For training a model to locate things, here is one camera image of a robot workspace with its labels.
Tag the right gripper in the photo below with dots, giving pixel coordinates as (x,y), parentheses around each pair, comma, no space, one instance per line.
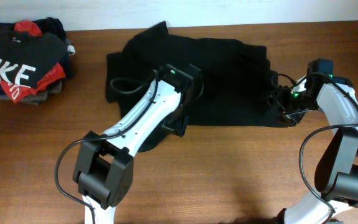
(290,118)

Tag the grey folded t-shirt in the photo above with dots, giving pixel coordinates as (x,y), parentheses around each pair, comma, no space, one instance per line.
(56,88)

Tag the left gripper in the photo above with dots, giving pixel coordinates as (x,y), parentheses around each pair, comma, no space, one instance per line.
(179,124)

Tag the black Sydrogen t-shirt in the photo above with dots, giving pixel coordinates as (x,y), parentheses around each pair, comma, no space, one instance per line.
(234,87)

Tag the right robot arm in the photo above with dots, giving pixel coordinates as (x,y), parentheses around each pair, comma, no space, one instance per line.
(335,187)

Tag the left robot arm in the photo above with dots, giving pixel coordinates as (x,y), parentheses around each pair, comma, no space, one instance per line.
(105,164)

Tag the navy folded t-shirt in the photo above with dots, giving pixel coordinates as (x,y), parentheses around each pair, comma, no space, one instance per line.
(48,25)

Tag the red folded t-shirt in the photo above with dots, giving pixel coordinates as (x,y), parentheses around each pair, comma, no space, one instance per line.
(16,91)

